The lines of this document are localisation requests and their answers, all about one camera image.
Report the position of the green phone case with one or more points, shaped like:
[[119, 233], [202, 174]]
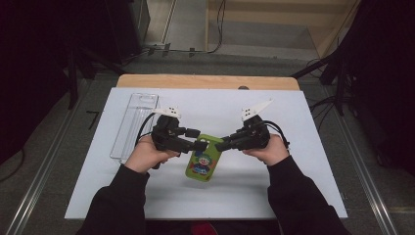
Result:
[[202, 163]]

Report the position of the person's left hand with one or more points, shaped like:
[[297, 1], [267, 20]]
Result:
[[143, 156]]

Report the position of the clear plastic container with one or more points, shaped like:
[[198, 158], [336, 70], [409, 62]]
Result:
[[130, 130]]

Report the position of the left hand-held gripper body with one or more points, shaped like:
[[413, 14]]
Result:
[[168, 133]]

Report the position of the person's right hand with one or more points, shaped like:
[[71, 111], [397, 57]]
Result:
[[274, 153]]

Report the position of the black curtain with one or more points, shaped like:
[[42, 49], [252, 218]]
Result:
[[381, 65], [39, 65]]

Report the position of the dark round table knob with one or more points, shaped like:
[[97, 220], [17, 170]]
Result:
[[243, 87]]

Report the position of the black stand leg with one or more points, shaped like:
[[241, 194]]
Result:
[[72, 81]]

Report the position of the wooden table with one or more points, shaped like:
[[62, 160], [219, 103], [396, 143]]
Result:
[[195, 81]]

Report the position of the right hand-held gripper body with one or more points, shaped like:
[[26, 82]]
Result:
[[254, 135]]

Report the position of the red cloth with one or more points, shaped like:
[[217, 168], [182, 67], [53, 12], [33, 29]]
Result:
[[204, 229]]

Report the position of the wooden platform frame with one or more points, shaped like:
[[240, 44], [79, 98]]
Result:
[[329, 32]]

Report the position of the white table cover sheet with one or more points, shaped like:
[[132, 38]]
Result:
[[228, 196]]

